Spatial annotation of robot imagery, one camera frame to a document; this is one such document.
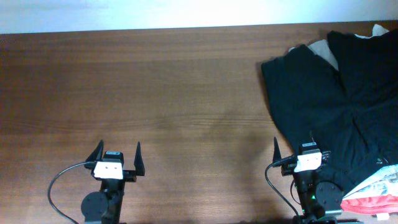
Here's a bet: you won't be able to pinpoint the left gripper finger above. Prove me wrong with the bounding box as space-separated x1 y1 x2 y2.
134 142 146 176
85 140 104 162

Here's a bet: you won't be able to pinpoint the black shorts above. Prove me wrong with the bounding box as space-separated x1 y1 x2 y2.
261 30 397 192

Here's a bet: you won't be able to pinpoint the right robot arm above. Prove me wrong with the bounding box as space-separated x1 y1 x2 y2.
269 139 343 223

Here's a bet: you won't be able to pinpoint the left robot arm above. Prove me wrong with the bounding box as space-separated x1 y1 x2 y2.
81 141 146 224

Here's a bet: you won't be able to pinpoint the white printed garment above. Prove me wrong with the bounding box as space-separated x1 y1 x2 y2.
343 165 397 200

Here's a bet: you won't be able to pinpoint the khaki shorts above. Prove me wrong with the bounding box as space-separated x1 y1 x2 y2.
284 39 339 72

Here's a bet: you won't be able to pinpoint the white garment with red trim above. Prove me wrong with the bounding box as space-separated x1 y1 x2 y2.
355 24 389 39

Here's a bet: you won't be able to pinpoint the left black cable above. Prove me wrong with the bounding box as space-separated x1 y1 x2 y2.
47 161 94 224

